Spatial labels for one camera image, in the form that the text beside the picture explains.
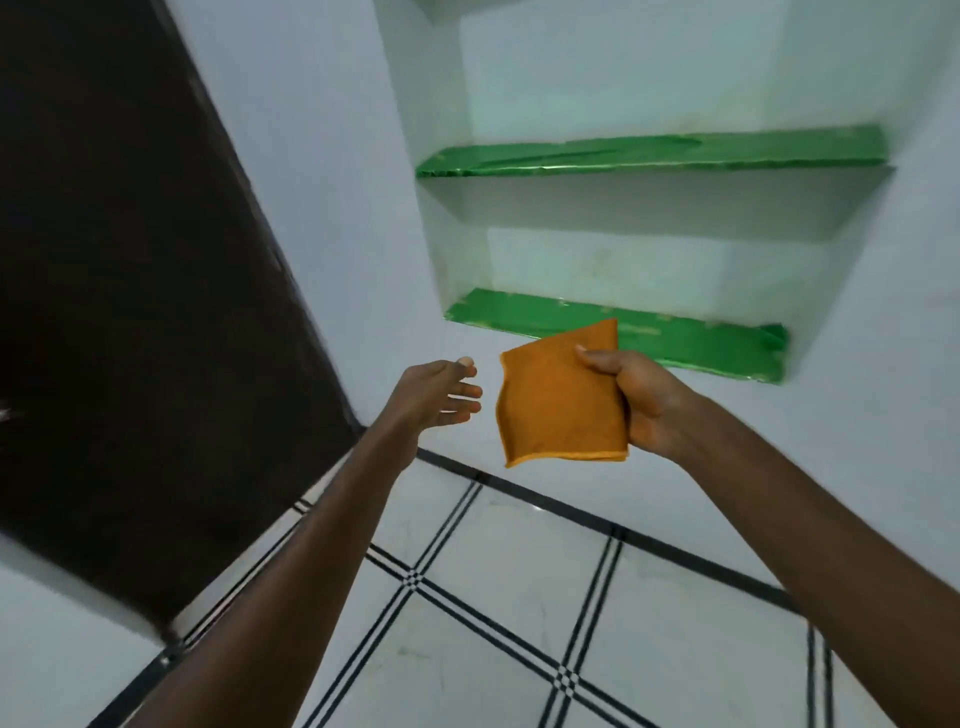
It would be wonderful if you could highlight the person's right hand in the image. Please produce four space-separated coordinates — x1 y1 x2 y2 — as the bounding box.
574 345 714 463

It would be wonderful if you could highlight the person's left hand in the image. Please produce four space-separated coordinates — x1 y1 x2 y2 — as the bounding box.
377 356 484 445

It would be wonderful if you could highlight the orange cloth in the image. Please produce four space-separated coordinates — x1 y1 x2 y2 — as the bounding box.
495 318 630 468

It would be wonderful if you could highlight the person's right forearm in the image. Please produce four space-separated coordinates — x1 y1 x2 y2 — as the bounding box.
678 391 960 728

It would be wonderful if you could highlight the person's left forearm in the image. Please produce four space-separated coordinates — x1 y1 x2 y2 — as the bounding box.
127 416 421 728

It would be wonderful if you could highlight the dark brown wooden door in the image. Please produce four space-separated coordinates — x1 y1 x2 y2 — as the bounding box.
0 0 363 639

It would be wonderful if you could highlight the green lined wall shelf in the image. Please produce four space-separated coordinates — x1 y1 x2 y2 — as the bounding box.
444 288 790 385
416 124 891 180

